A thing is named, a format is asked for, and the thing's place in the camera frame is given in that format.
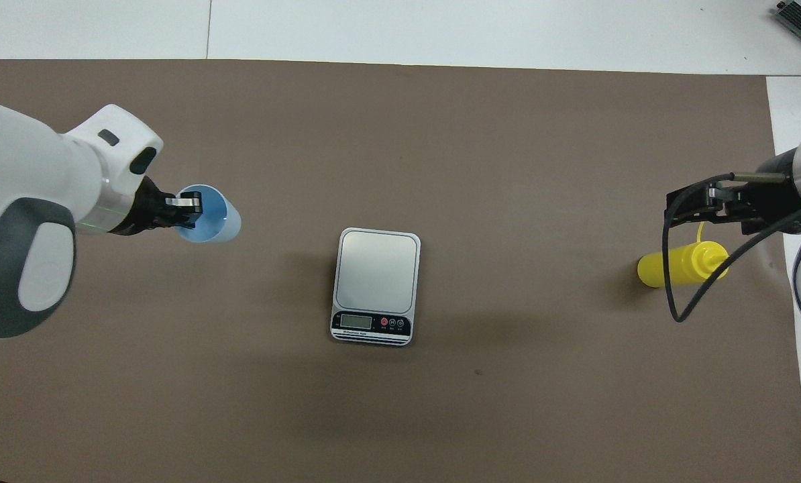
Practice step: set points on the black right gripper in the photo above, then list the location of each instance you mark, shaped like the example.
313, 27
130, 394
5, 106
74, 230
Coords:
769, 201

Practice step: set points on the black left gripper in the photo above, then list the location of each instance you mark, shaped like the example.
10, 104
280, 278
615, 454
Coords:
149, 211

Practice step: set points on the light blue plastic cup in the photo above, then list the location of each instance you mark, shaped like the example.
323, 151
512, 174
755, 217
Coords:
216, 225

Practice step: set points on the yellow squeeze bottle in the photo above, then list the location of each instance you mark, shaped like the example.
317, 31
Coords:
689, 265

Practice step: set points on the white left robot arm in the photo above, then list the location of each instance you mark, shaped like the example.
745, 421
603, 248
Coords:
31, 168

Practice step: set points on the silver digital kitchen scale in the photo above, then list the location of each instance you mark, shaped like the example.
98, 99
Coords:
376, 268

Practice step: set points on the brown paper table mat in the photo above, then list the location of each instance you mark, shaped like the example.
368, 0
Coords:
441, 134

